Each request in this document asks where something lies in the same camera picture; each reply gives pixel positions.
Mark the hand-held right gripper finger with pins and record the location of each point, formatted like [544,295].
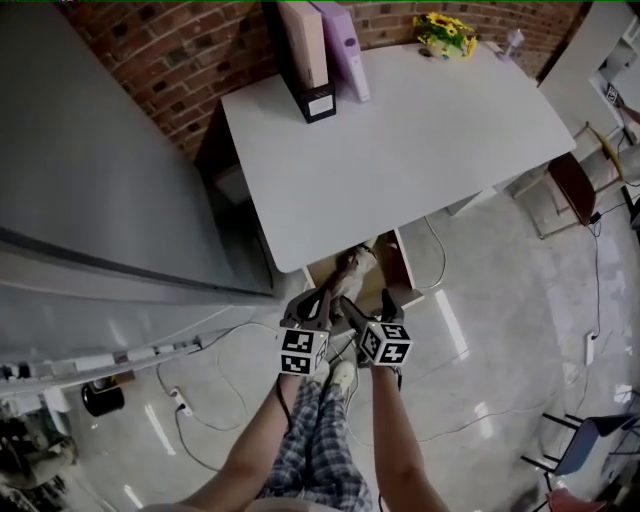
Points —
[356,315]
[391,305]

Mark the white desk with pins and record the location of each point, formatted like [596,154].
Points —
[400,150]

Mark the blue chair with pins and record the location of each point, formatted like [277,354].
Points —
[590,445]

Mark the person's left forearm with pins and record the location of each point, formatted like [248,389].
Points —
[250,450]

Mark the grey refrigerator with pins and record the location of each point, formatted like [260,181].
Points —
[100,150]

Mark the black file holder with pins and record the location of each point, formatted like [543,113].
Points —
[317,105]

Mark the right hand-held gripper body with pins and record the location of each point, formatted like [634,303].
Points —
[385,345]

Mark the pink binder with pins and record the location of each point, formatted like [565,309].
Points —
[305,45]

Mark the person's plaid trousers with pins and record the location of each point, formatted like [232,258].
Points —
[320,450]

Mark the person's right forearm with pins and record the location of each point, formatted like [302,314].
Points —
[400,440]

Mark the brown seat chair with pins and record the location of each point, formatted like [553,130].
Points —
[572,185]

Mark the wooden drawer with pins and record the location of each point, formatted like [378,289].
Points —
[395,270]

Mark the white shelf cabinet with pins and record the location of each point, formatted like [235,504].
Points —
[575,75]

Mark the purple binder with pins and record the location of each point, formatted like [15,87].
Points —
[347,50]

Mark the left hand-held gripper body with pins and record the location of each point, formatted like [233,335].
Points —
[305,345]

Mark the white power strip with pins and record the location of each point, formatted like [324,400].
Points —
[182,402]
[590,347]

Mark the person's white shoe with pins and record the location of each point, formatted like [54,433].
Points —
[321,372]
[343,374]

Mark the yellow sunflower bouquet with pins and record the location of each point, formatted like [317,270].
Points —
[445,30]

